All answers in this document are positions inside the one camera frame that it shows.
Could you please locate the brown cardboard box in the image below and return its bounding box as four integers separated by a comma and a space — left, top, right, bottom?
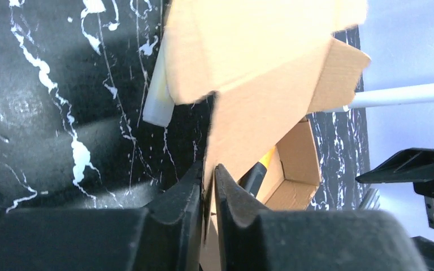
164, 1, 370, 270

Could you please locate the yellow white marker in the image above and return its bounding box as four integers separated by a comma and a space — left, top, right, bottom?
142, 38, 175, 128

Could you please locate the yellow black screwdriver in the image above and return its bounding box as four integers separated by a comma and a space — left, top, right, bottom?
239, 146, 276, 197

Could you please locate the white PVC pipe frame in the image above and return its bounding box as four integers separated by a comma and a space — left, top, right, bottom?
325, 83, 434, 113

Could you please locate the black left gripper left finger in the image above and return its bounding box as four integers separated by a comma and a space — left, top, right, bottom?
144, 161, 203, 270

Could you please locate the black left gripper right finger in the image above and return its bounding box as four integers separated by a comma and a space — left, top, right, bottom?
214, 164, 267, 270

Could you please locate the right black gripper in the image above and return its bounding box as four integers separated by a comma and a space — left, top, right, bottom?
355, 148, 434, 270

